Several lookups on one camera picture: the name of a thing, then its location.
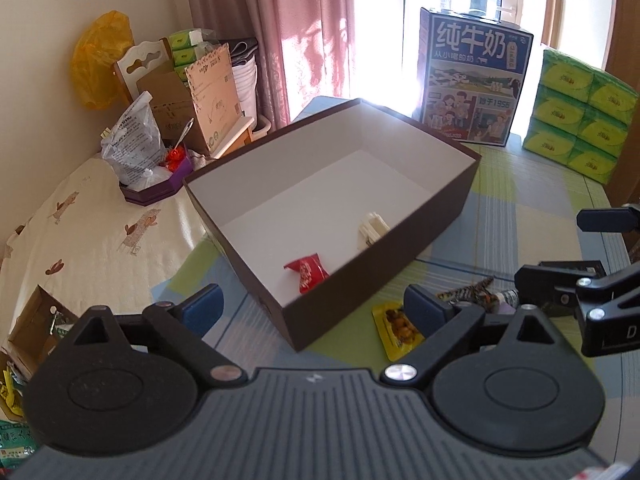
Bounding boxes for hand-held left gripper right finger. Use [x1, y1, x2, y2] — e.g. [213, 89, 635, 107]
[380, 284, 561, 390]

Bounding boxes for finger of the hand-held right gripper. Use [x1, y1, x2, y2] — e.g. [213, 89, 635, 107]
[515, 260, 640, 358]
[576, 204, 640, 235]

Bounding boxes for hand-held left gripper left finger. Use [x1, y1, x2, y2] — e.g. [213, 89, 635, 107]
[74, 284, 248, 389]

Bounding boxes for white plastic clip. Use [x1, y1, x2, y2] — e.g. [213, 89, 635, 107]
[359, 211, 390, 248]

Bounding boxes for red candy packet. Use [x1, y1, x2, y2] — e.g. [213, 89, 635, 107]
[284, 254, 332, 295]

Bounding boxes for brown cardboard box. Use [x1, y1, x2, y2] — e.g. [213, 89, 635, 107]
[182, 97, 482, 352]

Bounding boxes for checked cloth desktop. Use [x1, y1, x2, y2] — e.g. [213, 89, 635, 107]
[150, 95, 640, 461]

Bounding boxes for yellow snack packet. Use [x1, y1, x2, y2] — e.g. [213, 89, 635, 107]
[372, 300, 426, 361]

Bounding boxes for small white bottle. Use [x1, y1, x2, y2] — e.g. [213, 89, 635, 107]
[495, 287, 521, 311]

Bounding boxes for striped cone packet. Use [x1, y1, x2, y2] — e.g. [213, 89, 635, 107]
[436, 276, 501, 307]

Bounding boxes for green tissue pack bundle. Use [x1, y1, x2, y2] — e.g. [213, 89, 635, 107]
[521, 49, 640, 186]

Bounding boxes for purple hexagonal box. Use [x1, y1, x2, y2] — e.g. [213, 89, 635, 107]
[120, 157, 193, 206]

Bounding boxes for cream printed blanket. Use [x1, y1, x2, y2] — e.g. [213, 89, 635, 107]
[0, 152, 216, 356]

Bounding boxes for open cardboard box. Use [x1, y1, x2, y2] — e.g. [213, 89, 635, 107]
[2, 285, 78, 381]

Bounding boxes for metal spoon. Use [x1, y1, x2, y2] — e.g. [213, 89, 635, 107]
[172, 117, 196, 148]

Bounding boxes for clear printed plastic bag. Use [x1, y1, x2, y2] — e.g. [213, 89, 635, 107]
[100, 91, 166, 188]

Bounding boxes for wooden door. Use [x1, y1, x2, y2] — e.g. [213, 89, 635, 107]
[602, 0, 640, 206]

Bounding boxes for blue milk carton box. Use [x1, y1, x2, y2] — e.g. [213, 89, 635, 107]
[417, 7, 534, 147]

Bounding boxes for yellow small packet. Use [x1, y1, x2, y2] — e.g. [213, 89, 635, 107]
[0, 367, 26, 421]

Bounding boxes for white stacked containers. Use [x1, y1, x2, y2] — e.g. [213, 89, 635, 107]
[232, 52, 261, 116]

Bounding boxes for green printed packet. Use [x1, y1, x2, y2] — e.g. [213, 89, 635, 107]
[0, 420, 38, 468]

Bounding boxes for black bag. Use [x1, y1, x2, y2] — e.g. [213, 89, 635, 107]
[215, 37, 260, 67]

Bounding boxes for green tissue box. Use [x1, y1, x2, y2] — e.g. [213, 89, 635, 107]
[167, 29, 203, 68]

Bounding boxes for yellow plastic bag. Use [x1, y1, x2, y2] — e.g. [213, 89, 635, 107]
[70, 10, 136, 111]

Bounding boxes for pink curtain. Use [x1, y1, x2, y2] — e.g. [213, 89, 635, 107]
[182, 0, 356, 131]

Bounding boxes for cardboard box with white handle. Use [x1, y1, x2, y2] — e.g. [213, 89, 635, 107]
[112, 37, 201, 156]

